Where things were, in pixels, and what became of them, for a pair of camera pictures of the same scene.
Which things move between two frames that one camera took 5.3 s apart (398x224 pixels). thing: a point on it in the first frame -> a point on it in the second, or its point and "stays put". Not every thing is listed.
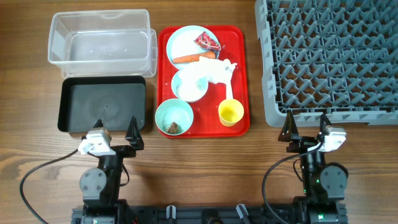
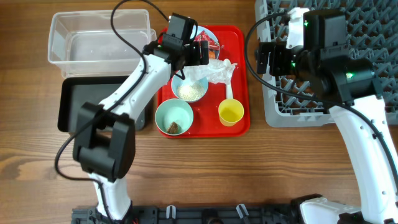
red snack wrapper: (204, 40) stays put
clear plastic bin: (101, 44) stays put
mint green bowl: (174, 110) stays put
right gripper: (301, 142) -> (277, 51)
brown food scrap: (173, 128) stays put
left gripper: (134, 139) -> (195, 58)
